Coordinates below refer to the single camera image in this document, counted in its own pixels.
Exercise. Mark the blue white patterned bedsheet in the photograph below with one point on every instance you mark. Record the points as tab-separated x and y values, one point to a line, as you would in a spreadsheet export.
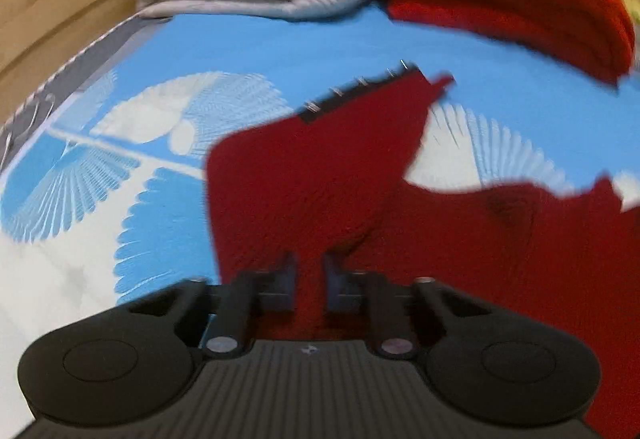
102	189

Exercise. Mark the dark red knit sweater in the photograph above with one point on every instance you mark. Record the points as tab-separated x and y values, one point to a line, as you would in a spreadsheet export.
334	182

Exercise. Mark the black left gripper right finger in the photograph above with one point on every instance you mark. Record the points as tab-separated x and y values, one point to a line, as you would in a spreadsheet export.
484	361

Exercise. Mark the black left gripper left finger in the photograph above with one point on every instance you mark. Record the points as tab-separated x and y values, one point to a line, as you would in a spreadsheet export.
131	361

